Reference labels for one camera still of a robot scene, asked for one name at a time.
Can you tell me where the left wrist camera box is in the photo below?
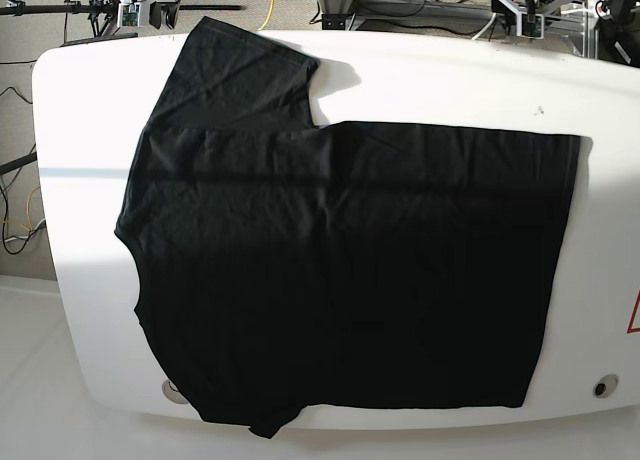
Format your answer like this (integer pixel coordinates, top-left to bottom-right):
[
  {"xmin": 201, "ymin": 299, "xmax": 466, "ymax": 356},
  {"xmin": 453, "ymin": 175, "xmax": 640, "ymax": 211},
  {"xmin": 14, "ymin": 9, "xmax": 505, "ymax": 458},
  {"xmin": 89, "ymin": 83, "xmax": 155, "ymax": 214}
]
[{"xmin": 516, "ymin": 13, "xmax": 545, "ymax": 39}]

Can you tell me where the right table grommet cap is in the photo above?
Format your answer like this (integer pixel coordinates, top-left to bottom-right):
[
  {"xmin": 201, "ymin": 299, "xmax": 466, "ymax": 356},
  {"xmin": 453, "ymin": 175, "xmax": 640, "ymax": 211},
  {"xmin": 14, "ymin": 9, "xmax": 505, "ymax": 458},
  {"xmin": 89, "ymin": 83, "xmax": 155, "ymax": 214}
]
[{"xmin": 593, "ymin": 374, "xmax": 619, "ymax": 398}]

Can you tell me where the floor cables left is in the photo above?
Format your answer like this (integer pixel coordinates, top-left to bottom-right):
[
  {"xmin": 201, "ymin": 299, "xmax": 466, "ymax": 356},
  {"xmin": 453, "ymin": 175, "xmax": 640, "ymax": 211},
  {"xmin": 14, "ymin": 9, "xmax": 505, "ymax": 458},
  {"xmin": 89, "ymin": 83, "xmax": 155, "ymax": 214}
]
[{"xmin": 0, "ymin": 85, "xmax": 45, "ymax": 254}]

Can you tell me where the table grommet cap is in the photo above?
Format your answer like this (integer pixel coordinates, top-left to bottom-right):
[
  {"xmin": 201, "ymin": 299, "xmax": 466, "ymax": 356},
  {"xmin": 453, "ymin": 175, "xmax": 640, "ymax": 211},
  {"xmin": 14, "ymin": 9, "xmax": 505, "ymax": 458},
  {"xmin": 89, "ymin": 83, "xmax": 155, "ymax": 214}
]
[
  {"xmin": 593, "ymin": 374, "xmax": 619, "ymax": 398},
  {"xmin": 161, "ymin": 380, "xmax": 189, "ymax": 405}
]

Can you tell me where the red triangle warning sticker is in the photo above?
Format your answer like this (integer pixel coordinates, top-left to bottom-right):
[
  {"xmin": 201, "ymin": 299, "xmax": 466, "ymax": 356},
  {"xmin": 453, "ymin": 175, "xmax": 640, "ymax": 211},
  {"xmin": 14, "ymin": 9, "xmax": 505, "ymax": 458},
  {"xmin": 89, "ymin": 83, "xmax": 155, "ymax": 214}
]
[{"xmin": 627, "ymin": 292, "xmax": 640, "ymax": 334}]

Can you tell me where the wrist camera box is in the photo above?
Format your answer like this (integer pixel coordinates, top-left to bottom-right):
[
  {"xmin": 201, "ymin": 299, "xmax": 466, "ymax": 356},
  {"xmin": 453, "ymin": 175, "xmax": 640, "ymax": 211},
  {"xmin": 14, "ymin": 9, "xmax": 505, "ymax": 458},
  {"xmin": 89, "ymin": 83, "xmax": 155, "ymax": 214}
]
[
  {"xmin": 516, "ymin": 13, "xmax": 545, "ymax": 39},
  {"xmin": 117, "ymin": 2, "xmax": 149, "ymax": 27}
]

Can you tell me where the yellow cable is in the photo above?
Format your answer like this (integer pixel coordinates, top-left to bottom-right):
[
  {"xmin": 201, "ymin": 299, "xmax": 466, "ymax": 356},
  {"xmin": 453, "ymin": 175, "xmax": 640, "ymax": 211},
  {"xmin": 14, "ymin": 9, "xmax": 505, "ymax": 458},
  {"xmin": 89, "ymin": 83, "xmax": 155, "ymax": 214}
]
[{"xmin": 257, "ymin": 0, "xmax": 277, "ymax": 31}]

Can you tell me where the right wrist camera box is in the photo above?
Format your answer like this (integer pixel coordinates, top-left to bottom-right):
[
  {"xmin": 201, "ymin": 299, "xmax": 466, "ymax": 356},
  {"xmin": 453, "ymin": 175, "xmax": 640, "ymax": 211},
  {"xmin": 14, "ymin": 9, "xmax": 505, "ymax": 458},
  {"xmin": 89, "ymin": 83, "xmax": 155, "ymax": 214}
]
[{"xmin": 117, "ymin": 2, "xmax": 149, "ymax": 27}]

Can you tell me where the black tripod stand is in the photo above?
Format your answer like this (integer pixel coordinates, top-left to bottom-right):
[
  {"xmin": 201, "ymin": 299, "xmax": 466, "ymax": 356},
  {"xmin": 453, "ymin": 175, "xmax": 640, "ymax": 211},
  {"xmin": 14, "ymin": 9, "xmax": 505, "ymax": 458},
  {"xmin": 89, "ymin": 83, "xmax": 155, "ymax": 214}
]
[{"xmin": 1, "ymin": 0, "xmax": 139, "ymax": 47}]

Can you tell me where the left table grommet cap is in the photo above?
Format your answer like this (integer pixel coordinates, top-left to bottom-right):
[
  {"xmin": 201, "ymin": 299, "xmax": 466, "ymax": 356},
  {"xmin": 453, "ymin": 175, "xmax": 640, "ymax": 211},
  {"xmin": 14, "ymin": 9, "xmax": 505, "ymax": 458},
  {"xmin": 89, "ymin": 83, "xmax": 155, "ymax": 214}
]
[{"xmin": 161, "ymin": 380, "xmax": 189, "ymax": 405}]

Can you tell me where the aluminium frame base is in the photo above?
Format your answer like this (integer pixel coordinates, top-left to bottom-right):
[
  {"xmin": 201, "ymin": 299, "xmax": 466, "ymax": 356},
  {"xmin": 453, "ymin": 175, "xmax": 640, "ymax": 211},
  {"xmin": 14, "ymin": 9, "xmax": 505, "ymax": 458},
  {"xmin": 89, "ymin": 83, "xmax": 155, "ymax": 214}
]
[{"xmin": 314, "ymin": 0, "xmax": 600, "ymax": 59}]

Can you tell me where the black T-shirt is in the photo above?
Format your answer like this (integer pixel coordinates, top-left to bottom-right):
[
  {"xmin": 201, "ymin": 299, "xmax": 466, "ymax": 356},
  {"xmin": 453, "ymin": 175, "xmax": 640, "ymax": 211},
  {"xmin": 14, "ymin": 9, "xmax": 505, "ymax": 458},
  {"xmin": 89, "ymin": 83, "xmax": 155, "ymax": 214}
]
[{"xmin": 115, "ymin": 18, "xmax": 581, "ymax": 438}]

